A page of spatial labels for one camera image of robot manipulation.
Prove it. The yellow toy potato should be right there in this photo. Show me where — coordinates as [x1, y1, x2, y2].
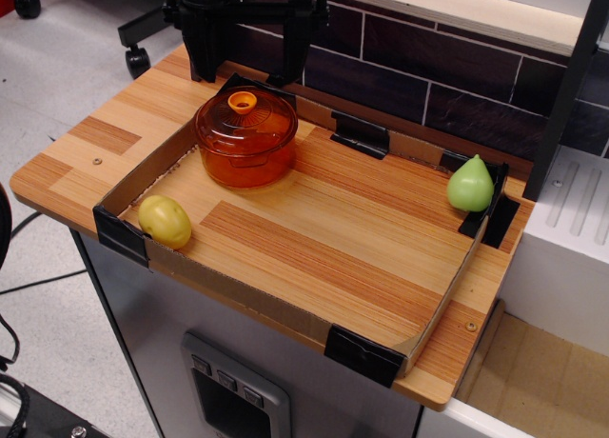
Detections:
[138, 195, 192, 249]

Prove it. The orange transparent pot lid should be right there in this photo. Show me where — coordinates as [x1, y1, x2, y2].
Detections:
[194, 86, 298, 155]

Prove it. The grey control panel with buttons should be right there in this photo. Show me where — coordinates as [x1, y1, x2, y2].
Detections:
[182, 332, 292, 438]

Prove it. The black vertical post right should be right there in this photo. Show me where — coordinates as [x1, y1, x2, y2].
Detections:
[522, 0, 608, 201]

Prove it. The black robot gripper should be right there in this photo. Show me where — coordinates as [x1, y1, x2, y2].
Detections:
[163, 0, 328, 87]

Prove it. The orange transparent plastic pot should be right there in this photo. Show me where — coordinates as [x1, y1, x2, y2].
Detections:
[193, 86, 300, 189]

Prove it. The black equipment with braided cable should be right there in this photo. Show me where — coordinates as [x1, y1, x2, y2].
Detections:
[1, 373, 109, 438]

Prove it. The white toy sink unit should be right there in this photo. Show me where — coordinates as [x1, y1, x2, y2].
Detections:
[500, 147, 608, 354]

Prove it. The cardboard fence with black tape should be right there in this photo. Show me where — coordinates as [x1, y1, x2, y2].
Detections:
[93, 90, 521, 403]

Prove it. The black cable on floor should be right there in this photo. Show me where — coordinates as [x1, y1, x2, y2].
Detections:
[0, 209, 89, 296]

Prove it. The black office chair base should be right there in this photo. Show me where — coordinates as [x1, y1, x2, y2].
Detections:
[118, 6, 178, 79]

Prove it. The green toy pear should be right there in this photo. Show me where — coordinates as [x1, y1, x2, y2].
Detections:
[446, 154, 494, 212]

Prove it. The black caster wheel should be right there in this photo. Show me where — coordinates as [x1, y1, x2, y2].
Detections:
[13, 0, 42, 19]

